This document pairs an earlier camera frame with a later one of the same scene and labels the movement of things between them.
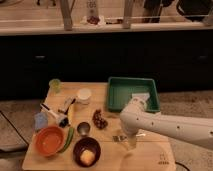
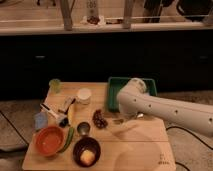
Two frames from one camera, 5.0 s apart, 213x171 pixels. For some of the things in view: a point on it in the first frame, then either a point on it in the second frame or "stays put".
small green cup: (55, 85) stays put
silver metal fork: (120, 138) to (121, 121)
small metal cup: (83, 128) stays put
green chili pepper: (71, 131) stays put
